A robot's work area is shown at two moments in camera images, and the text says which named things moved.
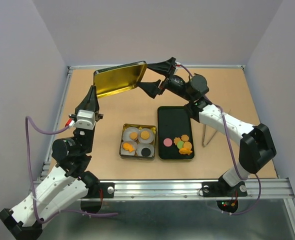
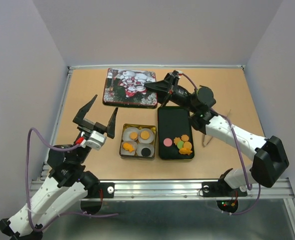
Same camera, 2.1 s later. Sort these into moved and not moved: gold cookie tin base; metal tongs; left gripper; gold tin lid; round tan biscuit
Moved: gold tin lid; left gripper
Not moved: round tan biscuit; gold cookie tin base; metal tongs
